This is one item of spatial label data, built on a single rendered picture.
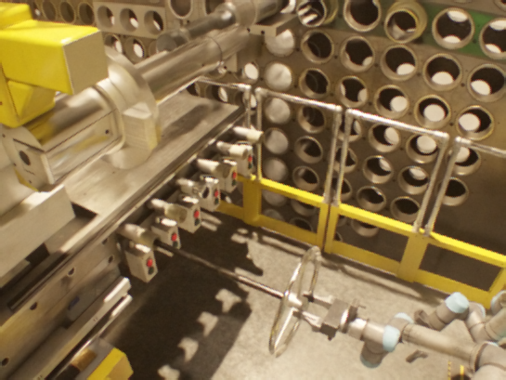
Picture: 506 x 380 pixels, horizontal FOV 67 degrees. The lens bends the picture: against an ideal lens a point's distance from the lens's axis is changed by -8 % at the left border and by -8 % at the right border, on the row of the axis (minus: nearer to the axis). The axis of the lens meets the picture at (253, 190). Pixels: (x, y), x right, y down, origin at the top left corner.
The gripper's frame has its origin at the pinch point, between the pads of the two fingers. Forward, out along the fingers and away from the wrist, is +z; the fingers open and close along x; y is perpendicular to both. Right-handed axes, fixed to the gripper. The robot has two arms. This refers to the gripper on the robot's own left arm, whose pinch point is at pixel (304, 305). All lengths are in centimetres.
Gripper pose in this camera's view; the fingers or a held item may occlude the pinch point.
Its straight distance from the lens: 138.5
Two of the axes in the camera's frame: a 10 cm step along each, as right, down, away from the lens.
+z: -8.8, -2.9, 3.7
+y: -1.0, 8.8, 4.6
